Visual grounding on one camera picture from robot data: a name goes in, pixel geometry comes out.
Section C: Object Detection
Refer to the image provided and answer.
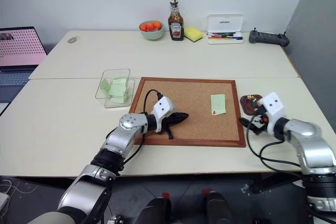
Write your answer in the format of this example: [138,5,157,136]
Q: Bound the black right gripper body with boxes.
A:
[251,108,269,134]

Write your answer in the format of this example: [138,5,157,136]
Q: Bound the white floor cable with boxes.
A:
[0,178,18,196]

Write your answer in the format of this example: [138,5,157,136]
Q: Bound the beige robot body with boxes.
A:
[26,210,81,224]

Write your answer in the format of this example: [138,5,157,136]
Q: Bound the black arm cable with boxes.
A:
[106,89,163,167]
[245,113,303,173]

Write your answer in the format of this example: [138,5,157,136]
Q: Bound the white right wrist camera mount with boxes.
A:
[258,92,286,133]

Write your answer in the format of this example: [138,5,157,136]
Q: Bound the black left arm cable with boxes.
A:
[106,89,163,167]

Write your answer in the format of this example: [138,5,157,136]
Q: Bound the black table frame bar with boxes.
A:
[249,175,304,195]

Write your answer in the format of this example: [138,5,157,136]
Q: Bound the green sticky note stack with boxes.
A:
[108,77,130,98]

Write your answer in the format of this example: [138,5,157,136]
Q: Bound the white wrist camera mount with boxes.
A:
[258,92,286,133]
[152,96,176,133]

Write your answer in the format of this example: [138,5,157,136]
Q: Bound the wood-framed cork board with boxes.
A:
[128,77,247,148]

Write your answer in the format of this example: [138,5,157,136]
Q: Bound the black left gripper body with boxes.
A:
[159,113,182,133]

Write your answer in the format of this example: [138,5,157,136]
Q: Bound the brown oval tray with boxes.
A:
[239,93,264,116]

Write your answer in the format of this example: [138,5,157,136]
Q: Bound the flat green sticky note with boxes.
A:
[109,95,129,104]

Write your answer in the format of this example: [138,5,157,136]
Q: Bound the yellow sponge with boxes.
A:
[183,26,204,44]

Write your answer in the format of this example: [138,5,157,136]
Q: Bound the white marker case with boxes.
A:
[206,12,245,45]

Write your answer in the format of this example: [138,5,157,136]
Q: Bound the clear plastic box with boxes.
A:
[94,68,131,100]

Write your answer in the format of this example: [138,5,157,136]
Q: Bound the dark rounded shape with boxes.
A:
[201,188,236,224]
[138,194,173,224]

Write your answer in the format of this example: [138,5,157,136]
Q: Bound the pale green bowl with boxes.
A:
[139,20,165,41]

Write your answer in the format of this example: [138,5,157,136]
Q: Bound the open laptop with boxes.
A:
[0,26,48,116]

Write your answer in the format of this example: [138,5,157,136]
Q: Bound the ketchup bottle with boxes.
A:
[167,0,185,42]

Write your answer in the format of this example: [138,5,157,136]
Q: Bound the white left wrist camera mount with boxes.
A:
[152,96,176,133]

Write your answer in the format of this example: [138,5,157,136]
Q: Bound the dark grey remote controller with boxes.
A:
[248,27,290,47]

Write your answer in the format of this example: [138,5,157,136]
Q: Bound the pinned green sticky note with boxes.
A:
[210,93,227,116]

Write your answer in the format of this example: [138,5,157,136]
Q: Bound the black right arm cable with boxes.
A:
[245,113,303,173]

